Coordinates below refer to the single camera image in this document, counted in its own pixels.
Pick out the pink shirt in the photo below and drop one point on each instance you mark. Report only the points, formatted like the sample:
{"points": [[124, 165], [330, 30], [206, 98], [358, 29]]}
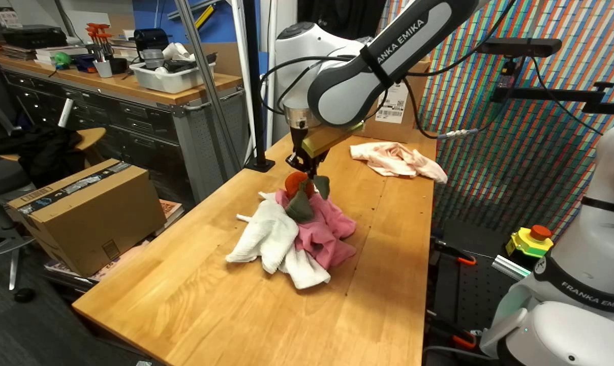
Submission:
{"points": [[329, 234]]}

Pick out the white plastic bin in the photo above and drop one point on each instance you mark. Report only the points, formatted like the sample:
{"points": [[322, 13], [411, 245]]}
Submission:
{"points": [[168, 77]]}

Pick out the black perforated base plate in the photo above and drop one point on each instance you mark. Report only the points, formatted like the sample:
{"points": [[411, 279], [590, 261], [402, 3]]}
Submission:
{"points": [[470, 296]]}

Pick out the grey workbench with wooden top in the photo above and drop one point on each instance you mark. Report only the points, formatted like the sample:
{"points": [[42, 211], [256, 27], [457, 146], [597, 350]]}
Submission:
{"points": [[116, 129]]}

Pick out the peach shirt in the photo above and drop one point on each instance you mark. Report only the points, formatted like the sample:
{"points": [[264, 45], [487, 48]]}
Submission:
{"points": [[396, 159]]}

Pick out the black printer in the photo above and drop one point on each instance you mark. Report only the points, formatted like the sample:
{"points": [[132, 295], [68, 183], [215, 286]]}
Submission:
{"points": [[33, 35]]}

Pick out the wooden stool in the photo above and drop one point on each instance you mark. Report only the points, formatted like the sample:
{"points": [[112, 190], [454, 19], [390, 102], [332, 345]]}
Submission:
{"points": [[93, 136]]}

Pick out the blue board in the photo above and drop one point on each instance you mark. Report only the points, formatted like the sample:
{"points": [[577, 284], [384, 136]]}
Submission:
{"points": [[185, 21]]}

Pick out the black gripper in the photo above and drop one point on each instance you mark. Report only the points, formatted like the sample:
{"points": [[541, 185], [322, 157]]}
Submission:
{"points": [[300, 145]]}

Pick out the white cup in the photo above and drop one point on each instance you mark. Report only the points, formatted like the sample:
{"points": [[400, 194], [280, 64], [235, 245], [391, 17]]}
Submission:
{"points": [[102, 68]]}

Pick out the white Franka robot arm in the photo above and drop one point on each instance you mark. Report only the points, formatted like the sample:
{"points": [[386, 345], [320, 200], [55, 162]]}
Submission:
{"points": [[592, 284]]}

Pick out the tan wrist camera mount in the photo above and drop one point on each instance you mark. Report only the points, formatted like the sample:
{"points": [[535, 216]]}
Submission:
{"points": [[329, 140]]}

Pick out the white terry towel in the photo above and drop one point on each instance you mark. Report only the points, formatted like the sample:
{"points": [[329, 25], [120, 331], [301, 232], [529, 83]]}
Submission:
{"points": [[274, 236]]}

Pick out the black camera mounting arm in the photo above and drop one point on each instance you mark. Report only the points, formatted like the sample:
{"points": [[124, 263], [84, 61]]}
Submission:
{"points": [[592, 102]]}

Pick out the black jacket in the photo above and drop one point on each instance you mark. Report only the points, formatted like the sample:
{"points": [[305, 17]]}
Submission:
{"points": [[50, 155]]}

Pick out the cardboard box with black tape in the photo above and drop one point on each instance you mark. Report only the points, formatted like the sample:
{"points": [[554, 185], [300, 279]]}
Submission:
{"points": [[84, 216]]}

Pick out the yellow red emergency stop button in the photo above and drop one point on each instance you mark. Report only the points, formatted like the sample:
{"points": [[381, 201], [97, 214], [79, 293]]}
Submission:
{"points": [[529, 240]]}

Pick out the silver tripod leg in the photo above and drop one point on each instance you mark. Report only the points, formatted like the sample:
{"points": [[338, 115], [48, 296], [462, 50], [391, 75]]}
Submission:
{"points": [[209, 87]]}

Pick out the black bar camera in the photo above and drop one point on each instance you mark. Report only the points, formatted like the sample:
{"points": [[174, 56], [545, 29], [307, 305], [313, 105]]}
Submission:
{"points": [[522, 45]]}

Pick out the black vertical stand pole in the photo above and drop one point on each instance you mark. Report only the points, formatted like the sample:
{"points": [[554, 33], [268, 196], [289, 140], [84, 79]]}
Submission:
{"points": [[256, 81]]}

